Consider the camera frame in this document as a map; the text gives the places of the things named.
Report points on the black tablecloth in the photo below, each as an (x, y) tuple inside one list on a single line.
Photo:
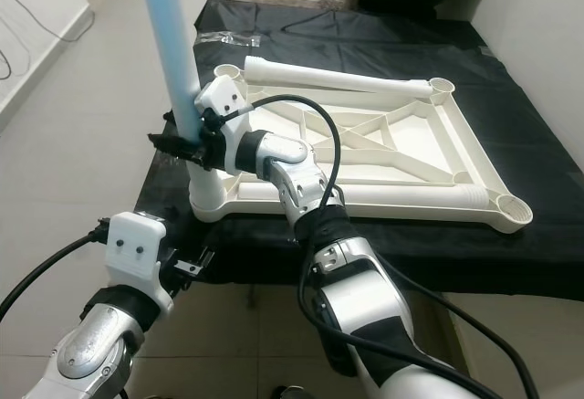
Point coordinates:
[(420, 253)]

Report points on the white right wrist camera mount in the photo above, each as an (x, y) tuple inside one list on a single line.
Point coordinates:
[(219, 96)]

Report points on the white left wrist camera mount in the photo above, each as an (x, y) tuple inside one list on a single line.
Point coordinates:
[(137, 248)]

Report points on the long clear tape strip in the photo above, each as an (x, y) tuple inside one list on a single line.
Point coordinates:
[(228, 39)]

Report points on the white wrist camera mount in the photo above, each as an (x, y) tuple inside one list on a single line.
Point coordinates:
[(137, 248), (219, 96)]

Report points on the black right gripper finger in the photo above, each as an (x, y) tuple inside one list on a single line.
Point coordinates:
[(178, 146)]

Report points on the white plastic table top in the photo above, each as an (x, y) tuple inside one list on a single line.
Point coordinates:
[(401, 215)]

